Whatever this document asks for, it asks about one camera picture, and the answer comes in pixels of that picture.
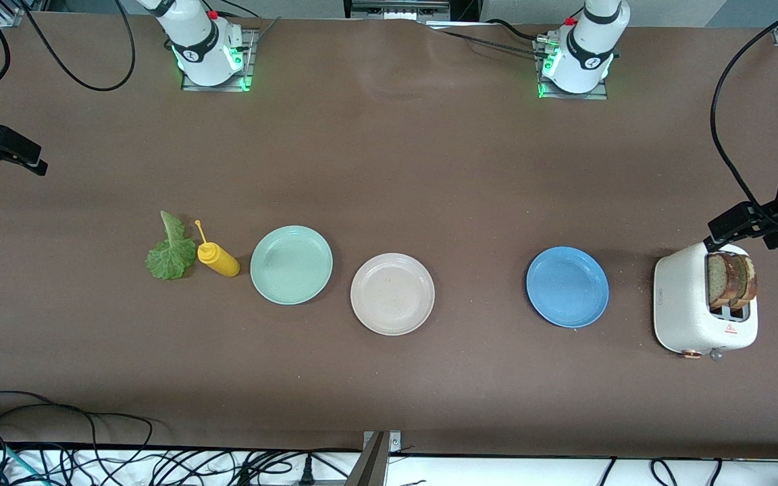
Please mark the brown bread slice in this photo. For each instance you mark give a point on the brown bread slice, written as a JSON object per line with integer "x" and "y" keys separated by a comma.
{"x": 750, "y": 283}
{"x": 716, "y": 280}

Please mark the green lettuce leaf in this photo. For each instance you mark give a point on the green lettuce leaf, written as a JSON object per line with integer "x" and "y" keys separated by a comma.
{"x": 171, "y": 260}

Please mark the yellow mustard squeeze bottle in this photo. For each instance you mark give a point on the yellow mustard squeeze bottle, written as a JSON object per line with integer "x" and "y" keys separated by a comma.
{"x": 221, "y": 262}

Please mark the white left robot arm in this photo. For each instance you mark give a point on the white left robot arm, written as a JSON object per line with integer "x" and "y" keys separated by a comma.
{"x": 591, "y": 40}

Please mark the blue plate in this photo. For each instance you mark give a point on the blue plate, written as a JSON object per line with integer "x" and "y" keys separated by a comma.
{"x": 567, "y": 287}

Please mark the mint green plate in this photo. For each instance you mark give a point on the mint green plate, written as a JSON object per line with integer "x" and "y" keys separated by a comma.
{"x": 291, "y": 264}

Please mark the beige plate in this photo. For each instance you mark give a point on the beige plate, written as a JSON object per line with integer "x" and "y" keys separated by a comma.
{"x": 392, "y": 293}

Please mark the white toaster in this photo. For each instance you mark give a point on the white toaster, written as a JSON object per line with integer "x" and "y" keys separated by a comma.
{"x": 679, "y": 304}

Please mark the brown table cover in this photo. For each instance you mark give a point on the brown table cover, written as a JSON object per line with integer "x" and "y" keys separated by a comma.
{"x": 429, "y": 169}

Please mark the black device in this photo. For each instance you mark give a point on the black device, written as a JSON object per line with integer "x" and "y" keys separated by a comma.
{"x": 396, "y": 8}

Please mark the black power plug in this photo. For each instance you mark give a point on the black power plug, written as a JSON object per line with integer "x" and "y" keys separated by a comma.
{"x": 307, "y": 472}

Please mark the aluminium profile post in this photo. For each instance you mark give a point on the aluminium profile post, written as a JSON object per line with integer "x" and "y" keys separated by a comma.
{"x": 372, "y": 466}

